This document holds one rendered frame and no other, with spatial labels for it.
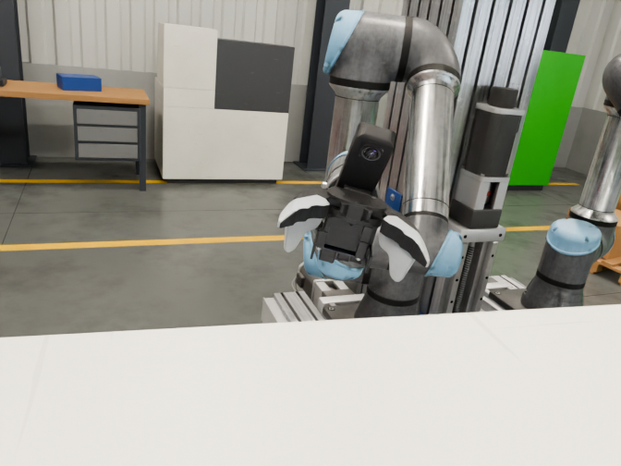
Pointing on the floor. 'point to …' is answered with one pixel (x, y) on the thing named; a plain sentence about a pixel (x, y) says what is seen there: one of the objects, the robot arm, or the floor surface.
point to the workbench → (96, 116)
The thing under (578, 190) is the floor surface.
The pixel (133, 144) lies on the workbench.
